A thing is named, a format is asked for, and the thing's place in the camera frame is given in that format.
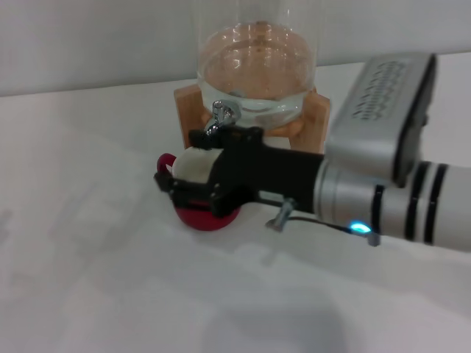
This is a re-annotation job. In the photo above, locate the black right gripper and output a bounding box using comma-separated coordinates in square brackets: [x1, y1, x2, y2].
[153, 126, 327, 218]

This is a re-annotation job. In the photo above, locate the chrome faucet tap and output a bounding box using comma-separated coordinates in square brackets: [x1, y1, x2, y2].
[204, 101, 241, 136]

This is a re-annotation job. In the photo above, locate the red ceramic cup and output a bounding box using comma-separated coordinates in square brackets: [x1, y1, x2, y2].
[156, 146, 244, 233]

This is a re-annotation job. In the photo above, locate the wooden dispenser stand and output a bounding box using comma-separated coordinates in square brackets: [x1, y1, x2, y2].
[173, 85, 330, 155]

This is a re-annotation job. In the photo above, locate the glass water dispenser jar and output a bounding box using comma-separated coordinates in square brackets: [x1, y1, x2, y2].
[194, 0, 318, 125]

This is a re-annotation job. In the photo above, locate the black cable with metal plugs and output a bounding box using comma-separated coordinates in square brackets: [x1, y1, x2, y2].
[265, 197, 382, 248]

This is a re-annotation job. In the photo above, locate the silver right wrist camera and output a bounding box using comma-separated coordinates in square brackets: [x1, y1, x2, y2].
[325, 53, 439, 188]

